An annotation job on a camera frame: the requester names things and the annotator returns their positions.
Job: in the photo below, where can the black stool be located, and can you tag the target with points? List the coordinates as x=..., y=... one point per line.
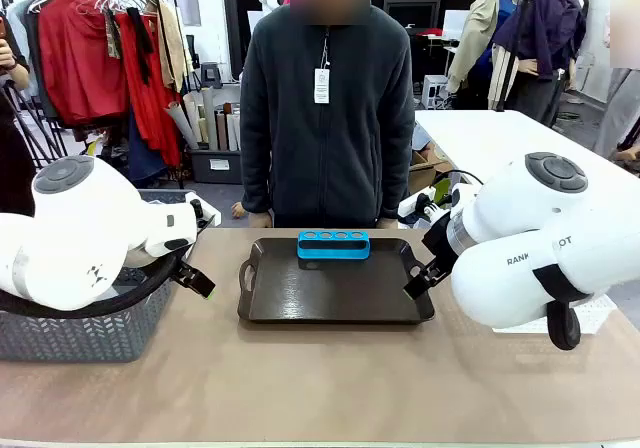
x=210, y=74

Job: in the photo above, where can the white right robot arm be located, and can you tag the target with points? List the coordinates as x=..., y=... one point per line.
x=525, y=208

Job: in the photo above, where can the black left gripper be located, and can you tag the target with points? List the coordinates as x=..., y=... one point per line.
x=178, y=271

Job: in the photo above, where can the white computer case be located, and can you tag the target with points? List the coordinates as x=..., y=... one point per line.
x=434, y=90

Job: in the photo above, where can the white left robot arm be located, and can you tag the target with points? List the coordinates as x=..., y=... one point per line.
x=75, y=228

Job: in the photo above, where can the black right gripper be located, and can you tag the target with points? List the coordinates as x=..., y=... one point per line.
x=440, y=240

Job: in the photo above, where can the bystander in black clothes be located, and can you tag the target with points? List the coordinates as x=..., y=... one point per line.
x=12, y=168

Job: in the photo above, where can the slanted white paper roll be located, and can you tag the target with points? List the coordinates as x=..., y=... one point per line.
x=181, y=123

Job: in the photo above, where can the small gray plastic basket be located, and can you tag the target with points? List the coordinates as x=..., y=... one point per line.
x=160, y=196

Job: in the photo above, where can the red jacket on hanger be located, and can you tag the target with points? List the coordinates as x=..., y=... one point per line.
x=75, y=68

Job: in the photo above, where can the gray storage crate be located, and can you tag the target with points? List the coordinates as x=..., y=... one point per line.
x=215, y=167

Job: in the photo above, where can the cardboard box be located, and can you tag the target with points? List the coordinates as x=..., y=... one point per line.
x=422, y=170

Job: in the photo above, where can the person's right hand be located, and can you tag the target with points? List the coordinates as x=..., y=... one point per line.
x=261, y=220

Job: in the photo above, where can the cream paper roll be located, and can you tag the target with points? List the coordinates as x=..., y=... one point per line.
x=233, y=133

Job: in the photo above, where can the white hanging price tag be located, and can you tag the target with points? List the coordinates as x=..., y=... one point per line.
x=322, y=87

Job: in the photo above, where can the beige garment on hanger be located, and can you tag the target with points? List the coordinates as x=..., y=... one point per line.
x=175, y=43

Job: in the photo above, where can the brown paper roll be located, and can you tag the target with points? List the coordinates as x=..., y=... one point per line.
x=222, y=130

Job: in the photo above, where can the green chair part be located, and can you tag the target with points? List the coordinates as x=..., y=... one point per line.
x=442, y=188

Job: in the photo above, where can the white monitor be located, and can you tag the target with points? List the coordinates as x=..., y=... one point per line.
x=456, y=24

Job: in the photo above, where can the blue test tube rack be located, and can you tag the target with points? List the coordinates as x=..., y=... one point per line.
x=332, y=251

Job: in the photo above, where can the dark brown plastic tray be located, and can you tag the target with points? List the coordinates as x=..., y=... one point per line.
x=330, y=293

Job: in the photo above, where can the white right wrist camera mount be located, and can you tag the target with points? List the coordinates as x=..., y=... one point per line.
x=420, y=207

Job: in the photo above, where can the white folding table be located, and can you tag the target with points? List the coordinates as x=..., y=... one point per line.
x=475, y=138

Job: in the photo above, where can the bystander in gray trousers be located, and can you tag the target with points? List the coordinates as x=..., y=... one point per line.
x=617, y=113

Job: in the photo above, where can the upright white paper roll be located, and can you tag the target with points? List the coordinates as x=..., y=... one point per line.
x=210, y=118

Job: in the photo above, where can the person in dark fleece jacket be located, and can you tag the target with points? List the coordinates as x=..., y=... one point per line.
x=325, y=158

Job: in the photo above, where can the person's left hand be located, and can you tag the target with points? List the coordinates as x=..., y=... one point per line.
x=387, y=223

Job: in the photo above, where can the white plastic basket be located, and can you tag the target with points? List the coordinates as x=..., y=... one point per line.
x=595, y=314

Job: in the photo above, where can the red dress on hanger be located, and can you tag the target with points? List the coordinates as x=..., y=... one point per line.
x=150, y=108

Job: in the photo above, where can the large gray plastic basket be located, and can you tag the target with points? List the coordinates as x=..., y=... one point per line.
x=75, y=338

